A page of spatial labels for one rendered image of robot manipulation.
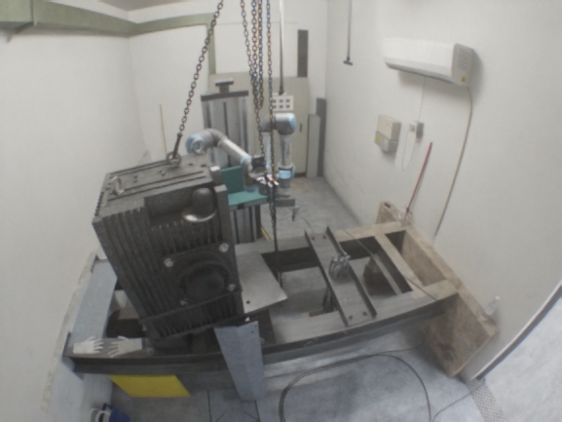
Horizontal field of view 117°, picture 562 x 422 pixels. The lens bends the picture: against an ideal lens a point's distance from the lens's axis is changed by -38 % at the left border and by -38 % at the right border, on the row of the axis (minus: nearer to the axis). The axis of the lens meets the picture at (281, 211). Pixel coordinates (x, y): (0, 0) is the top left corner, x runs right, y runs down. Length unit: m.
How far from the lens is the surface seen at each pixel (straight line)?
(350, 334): 1.93
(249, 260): 1.69
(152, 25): 4.14
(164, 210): 1.05
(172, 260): 1.06
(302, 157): 4.37
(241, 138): 2.06
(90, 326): 2.02
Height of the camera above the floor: 2.06
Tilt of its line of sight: 33 degrees down
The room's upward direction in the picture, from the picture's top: straight up
